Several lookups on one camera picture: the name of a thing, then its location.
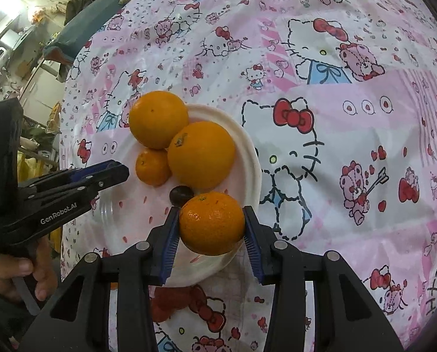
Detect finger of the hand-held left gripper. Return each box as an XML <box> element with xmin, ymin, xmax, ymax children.
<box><xmin>18</xmin><ymin>159</ymin><xmax>123</xmax><ymax>193</ymax></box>
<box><xmin>28</xmin><ymin>165</ymin><xmax>130</xmax><ymax>200</ymax></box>

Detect small mandarin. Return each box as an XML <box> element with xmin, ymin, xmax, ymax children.
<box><xmin>135</xmin><ymin>148</ymin><xmax>172</xmax><ymax>187</ymax></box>

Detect orange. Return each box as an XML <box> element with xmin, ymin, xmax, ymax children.
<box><xmin>128</xmin><ymin>90</ymin><xmax>190</xmax><ymax>150</ymax></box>
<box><xmin>167</xmin><ymin>121</ymin><xmax>236</xmax><ymax>191</ymax></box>

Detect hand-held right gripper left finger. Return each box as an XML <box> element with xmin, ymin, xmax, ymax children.
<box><xmin>18</xmin><ymin>207</ymin><xmax>181</xmax><ymax>352</ymax></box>

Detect pink cartoon printed blanket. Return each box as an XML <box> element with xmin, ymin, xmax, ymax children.
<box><xmin>59</xmin><ymin>0</ymin><xmax>437</xmax><ymax>352</ymax></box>

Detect blue-grey cloth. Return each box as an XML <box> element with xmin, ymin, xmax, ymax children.
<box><xmin>44</xmin><ymin>0</ymin><xmax>126</xmax><ymax>63</ymax></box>

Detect person's left hand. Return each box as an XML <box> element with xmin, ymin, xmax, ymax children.
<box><xmin>0</xmin><ymin>251</ymin><xmax>60</xmax><ymax>303</ymax></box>

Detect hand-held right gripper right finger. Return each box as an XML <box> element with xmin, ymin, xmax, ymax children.
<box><xmin>243</xmin><ymin>205</ymin><xmax>406</xmax><ymax>352</ymax></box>

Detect dark plum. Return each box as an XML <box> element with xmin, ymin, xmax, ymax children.
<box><xmin>169</xmin><ymin>186</ymin><xmax>195</xmax><ymax>207</ymax></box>

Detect pink speckled plate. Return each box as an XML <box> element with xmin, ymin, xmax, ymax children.
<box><xmin>94</xmin><ymin>103</ymin><xmax>262</xmax><ymax>287</ymax></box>

